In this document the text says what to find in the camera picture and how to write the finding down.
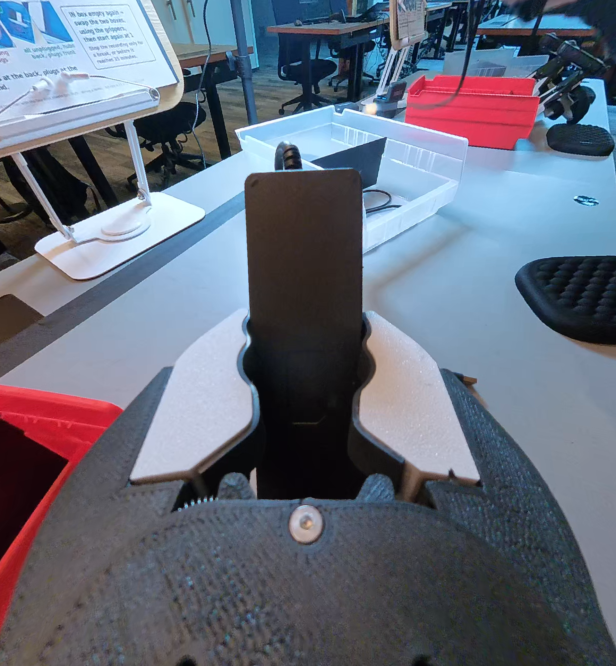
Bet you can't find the red plastic bin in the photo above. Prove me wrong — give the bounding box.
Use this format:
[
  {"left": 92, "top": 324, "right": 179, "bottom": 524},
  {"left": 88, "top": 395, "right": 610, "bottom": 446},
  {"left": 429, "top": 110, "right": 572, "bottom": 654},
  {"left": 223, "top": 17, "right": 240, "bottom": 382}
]
[
  {"left": 0, "top": 381, "right": 125, "bottom": 651},
  {"left": 405, "top": 74, "right": 542, "bottom": 151}
]

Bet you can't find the black usb hub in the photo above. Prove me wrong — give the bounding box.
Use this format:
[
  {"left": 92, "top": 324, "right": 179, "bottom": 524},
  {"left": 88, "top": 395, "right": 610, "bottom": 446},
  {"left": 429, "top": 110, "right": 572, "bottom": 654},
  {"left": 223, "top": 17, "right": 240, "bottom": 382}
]
[{"left": 244, "top": 140, "right": 366, "bottom": 501}]

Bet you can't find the black mechanical device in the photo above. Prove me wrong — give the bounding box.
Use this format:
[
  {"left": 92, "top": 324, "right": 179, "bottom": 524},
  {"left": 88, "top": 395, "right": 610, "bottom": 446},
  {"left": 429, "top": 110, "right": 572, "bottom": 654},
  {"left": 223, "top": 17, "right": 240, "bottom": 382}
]
[{"left": 533, "top": 31, "right": 609, "bottom": 126}]

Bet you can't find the printed instruction sheet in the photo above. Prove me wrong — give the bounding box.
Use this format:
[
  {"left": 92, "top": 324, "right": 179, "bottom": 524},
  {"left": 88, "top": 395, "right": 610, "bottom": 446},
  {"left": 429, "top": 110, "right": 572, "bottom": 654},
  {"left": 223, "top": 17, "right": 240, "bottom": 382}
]
[{"left": 0, "top": 0, "right": 180, "bottom": 129}]

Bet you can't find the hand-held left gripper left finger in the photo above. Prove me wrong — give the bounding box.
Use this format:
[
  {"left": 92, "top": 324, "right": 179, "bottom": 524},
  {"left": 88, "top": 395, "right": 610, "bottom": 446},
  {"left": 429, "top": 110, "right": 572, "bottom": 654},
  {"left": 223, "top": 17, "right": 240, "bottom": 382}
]
[{"left": 129, "top": 308, "right": 265, "bottom": 486}]

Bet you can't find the clear plastic box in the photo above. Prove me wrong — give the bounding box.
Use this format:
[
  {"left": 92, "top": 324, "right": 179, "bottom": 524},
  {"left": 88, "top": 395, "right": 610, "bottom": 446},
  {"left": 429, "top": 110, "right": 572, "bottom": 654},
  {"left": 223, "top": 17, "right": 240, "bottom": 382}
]
[{"left": 442, "top": 48, "right": 549, "bottom": 80}]

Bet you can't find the wooden top desk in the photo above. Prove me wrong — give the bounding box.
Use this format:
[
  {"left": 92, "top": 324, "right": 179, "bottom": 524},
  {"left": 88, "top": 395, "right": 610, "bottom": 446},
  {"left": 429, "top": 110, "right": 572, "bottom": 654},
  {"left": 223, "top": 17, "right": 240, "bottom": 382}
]
[
  {"left": 173, "top": 44, "right": 255, "bottom": 159},
  {"left": 267, "top": 15, "right": 394, "bottom": 105}
]

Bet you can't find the clear plastic bin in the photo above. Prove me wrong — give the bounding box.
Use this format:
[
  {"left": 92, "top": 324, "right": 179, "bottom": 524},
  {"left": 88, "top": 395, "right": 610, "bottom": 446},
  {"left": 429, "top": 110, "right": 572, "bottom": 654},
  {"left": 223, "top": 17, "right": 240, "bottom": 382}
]
[{"left": 234, "top": 103, "right": 470, "bottom": 255}]

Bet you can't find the black textured wrist pad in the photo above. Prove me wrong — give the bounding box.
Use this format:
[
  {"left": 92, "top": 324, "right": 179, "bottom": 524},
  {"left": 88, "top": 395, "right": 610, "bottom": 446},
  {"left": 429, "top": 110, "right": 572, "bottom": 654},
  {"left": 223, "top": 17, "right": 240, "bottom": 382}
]
[
  {"left": 514, "top": 254, "right": 616, "bottom": 345},
  {"left": 545, "top": 123, "right": 616, "bottom": 157}
]

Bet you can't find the instruction sheet on stand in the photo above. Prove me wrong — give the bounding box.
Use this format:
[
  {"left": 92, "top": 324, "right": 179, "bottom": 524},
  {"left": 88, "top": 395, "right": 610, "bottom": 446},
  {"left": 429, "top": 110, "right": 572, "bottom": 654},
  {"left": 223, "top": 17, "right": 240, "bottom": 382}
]
[{"left": 0, "top": 0, "right": 207, "bottom": 282}]

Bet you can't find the black office chair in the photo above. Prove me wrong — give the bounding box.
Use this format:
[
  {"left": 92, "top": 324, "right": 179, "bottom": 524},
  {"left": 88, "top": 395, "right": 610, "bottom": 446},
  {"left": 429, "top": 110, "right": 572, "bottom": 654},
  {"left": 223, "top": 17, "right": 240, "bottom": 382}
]
[
  {"left": 105, "top": 100, "right": 208, "bottom": 184},
  {"left": 278, "top": 28, "right": 338, "bottom": 116}
]

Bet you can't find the wooden document stand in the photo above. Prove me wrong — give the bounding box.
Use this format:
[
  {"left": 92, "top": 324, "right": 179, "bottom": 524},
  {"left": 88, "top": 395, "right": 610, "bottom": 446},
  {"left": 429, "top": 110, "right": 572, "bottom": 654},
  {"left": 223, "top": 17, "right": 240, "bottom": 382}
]
[{"left": 387, "top": 0, "right": 429, "bottom": 102}]

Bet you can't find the grey metal pole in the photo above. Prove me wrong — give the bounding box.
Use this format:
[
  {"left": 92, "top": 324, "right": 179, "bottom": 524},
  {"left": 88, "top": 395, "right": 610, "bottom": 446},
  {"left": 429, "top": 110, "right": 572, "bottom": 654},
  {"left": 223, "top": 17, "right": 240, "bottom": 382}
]
[{"left": 229, "top": 0, "right": 260, "bottom": 126}]

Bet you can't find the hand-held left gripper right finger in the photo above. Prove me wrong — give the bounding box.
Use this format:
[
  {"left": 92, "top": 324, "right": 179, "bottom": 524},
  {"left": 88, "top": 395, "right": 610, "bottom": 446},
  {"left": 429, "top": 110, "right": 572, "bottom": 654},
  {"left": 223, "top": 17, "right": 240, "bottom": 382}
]
[{"left": 352, "top": 310, "right": 482, "bottom": 485}]

